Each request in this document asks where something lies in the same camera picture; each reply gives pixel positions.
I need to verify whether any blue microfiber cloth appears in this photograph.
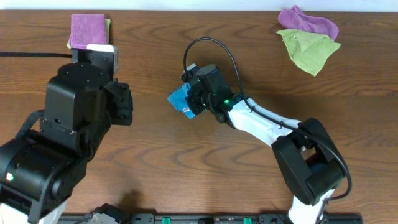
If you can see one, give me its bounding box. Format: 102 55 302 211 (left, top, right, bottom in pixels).
167 82 195 119

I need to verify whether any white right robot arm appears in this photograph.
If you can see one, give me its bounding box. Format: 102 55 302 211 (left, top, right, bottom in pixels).
181 83 352 223

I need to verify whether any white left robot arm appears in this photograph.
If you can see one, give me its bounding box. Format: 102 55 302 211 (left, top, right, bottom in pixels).
1 63 133 223

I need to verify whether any folded purple cloth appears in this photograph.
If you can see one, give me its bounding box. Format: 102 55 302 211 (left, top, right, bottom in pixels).
70 14 107 47

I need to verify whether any folded green cloth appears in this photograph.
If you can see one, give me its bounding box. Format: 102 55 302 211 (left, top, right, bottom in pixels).
67 18 111 49

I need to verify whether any crumpled green cloth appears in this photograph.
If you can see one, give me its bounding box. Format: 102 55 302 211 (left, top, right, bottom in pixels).
277 29 341 77

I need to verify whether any crumpled purple cloth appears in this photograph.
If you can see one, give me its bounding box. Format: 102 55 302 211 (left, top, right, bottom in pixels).
278 5 339 40

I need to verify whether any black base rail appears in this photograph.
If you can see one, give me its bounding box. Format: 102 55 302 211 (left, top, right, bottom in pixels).
58 203 363 224

